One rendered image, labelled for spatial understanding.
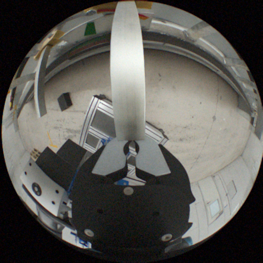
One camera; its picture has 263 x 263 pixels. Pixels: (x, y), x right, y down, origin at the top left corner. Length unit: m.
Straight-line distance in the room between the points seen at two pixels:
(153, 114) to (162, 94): 0.25
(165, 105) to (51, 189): 1.06
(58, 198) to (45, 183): 0.04
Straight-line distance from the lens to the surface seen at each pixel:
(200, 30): 0.33
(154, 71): 0.98
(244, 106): 2.71
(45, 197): 0.23
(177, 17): 0.56
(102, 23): 0.30
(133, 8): 0.17
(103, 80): 1.00
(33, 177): 0.25
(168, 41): 0.38
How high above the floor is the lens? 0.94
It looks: 62 degrees down
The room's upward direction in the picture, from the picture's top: 178 degrees counter-clockwise
